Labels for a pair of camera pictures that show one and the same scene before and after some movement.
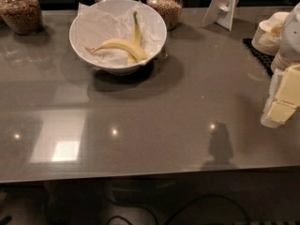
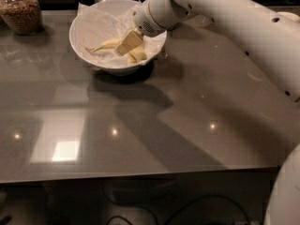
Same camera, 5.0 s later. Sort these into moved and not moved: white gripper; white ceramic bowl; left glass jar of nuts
Moved: white gripper
Not moved: white ceramic bowl; left glass jar of nuts
